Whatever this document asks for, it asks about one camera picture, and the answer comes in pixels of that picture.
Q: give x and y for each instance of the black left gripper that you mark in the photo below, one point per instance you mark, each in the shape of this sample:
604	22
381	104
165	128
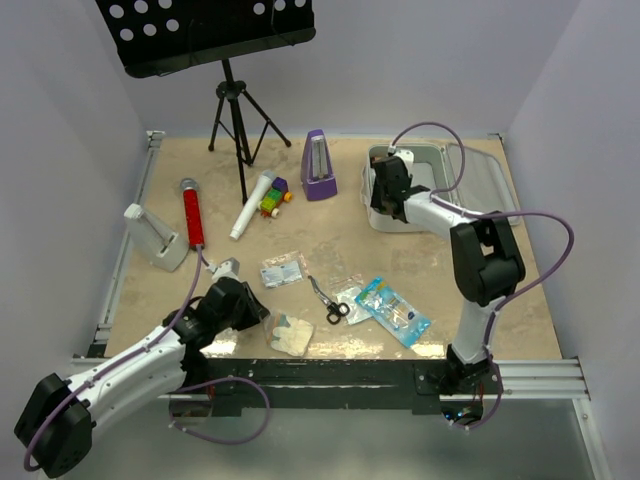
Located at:
259	310

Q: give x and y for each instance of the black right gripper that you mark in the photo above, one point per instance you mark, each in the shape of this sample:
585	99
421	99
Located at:
376	199

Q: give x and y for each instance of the bag of white gloves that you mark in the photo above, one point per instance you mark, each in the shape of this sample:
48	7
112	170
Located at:
287	334

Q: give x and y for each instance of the clear bag with wipes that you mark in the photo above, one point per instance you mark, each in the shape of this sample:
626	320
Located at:
285	258

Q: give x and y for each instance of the grey medicine case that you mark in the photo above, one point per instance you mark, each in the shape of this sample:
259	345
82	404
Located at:
484	187

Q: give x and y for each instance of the black handled scissors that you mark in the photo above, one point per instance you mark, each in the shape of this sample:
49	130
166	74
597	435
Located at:
335	311

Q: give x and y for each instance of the blue plaster packet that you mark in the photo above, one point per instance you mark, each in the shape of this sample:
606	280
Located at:
402	320

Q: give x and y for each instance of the clear bag silver sachet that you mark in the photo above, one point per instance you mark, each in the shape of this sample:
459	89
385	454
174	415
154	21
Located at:
346	290

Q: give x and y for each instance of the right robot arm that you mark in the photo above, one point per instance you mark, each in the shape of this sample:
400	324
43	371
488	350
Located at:
487	263

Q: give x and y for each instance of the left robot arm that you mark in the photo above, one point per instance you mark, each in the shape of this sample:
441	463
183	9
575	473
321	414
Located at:
63	417

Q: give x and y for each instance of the white sachet in bag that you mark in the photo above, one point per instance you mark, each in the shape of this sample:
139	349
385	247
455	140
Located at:
280	275

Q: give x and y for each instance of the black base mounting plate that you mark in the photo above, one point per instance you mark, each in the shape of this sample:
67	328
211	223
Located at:
414	385

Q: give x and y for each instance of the purple metronome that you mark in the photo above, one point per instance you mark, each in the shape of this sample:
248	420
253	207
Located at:
317	176

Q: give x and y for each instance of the colourful toy block train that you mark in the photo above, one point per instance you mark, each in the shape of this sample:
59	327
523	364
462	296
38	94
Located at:
277	194

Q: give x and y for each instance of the white toy microphone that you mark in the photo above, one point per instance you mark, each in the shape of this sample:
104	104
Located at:
251	206

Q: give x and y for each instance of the red toy microphone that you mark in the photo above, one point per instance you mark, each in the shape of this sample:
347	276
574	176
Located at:
195	230

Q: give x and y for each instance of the black music stand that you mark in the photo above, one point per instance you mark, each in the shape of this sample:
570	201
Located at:
159	38

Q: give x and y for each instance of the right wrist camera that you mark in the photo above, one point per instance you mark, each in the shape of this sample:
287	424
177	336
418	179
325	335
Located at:
406	155

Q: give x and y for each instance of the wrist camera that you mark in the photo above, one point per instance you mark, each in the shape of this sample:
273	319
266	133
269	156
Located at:
228	268
406	155

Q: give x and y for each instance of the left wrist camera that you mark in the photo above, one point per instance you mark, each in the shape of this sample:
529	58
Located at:
228	268

